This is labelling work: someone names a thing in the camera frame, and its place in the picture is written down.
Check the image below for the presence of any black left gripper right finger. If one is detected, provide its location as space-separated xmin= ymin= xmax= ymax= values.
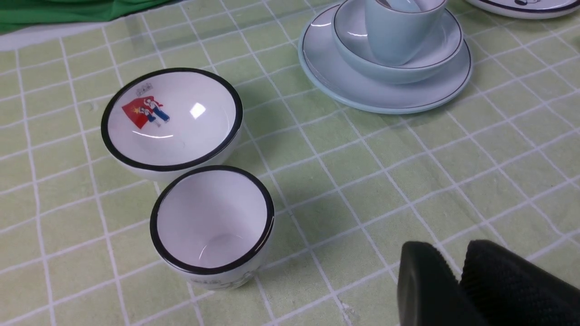
xmin=459 ymin=240 xmax=580 ymax=326

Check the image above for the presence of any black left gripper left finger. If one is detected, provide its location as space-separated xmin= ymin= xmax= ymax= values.
xmin=397 ymin=241 xmax=487 ymax=326

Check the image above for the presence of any light blue cup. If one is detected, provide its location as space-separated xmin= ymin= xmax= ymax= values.
xmin=364 ymin=0 xmax=447 ymax=66

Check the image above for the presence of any light blue bowl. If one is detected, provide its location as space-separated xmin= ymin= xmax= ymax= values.
xmin=332 ymin=0 xmax=463 ymax=83

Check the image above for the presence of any green checked tablecloth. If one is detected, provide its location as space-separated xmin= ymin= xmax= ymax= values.
xmin=0 ymin=0 xmax=580 ymax=326

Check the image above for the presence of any white cup with black rim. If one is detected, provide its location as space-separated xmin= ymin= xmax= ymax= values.
xmin=150 ymin=165 xmax=276 ymax=291

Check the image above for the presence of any light blue plate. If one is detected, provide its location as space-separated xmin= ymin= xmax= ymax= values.
xmin=298 ymin=5 xmax=473 ymax=115

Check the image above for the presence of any white plate with black rim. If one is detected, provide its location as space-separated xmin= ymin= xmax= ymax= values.
xmin=467 ymin=0 xmax=580 ymax=20

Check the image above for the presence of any white bowl with black rim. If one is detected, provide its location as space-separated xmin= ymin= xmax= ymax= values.
xmin=100 ymin=67 xmax=244 ymax=183

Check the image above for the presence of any green backdrop cloth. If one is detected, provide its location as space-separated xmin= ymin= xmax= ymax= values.
xmin=0 ymin=0 xmax=167 ymax=34

